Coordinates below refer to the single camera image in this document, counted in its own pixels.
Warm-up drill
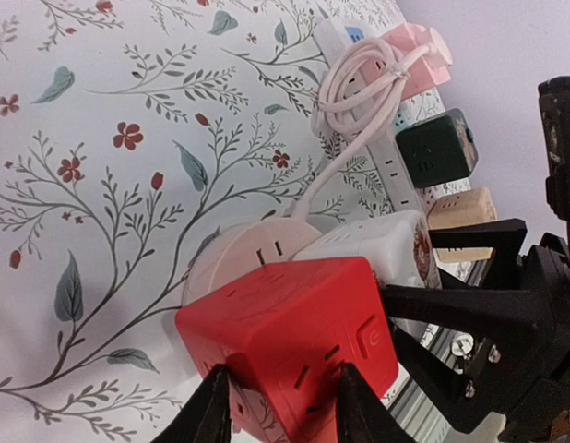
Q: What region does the round pink socket base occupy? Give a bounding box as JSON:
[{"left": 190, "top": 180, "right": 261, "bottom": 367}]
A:
[{"left": 182, "top": 218, "right": 321, "bottom": 306}]

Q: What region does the pink cube adapter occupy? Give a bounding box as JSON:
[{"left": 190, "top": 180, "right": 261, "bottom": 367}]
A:
[{"left": 383, "top": 23, "right": 453, "bottom": 101}]

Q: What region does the white power strip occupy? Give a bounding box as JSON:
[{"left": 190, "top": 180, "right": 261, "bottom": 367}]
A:
[{"left": 312, "top": 18, "right": 433, "bottom": 211}]

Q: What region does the floral patterned table mat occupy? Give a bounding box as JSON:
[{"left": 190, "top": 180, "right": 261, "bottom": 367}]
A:
[{"left": 0, "top": 1, "right": 403, "bottom": 442}]

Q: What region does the pink coiled cable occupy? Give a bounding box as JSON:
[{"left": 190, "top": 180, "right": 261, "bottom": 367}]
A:
[{"left": 287, "top": 37, "right": 436, "bottom": 221}]

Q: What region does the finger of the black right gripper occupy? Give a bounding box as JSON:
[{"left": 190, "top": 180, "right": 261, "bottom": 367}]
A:
[
  {"left": 430, "top": 219, "right": 528, "bottom": 290},
  {"left": 380, "top": 285, "right": 553, "bottom": 406}
]

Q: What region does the white cube adapter red print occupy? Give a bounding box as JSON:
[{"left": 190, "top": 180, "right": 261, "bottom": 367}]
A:
[{"left": 293, "top": 210, "right": 442, "bottom": 289}]

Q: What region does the beige cube adapter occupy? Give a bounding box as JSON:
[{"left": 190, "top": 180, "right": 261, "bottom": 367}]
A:
[{"left": 427, "top": 187, "right": 498, "bottom": 264}]

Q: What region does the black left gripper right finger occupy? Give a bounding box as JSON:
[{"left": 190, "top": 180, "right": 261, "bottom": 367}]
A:
[{"left": 336, "top": 363, "right": 415, "bottom": 443}]

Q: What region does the dark green cube adapter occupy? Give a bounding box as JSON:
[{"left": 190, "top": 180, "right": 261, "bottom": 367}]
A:
[{"left": 396, "top": 108, "right": 479, "bottom": 189}]

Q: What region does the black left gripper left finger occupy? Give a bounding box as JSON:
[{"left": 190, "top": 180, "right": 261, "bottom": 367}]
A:
[{"left": 155, "top": 365, "right": 232, "bottom": 443}]

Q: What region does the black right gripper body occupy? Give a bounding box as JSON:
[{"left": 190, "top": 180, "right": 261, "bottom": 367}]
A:
[{"left": 455, "top": 231, "right": 570, "bottom": 442}]

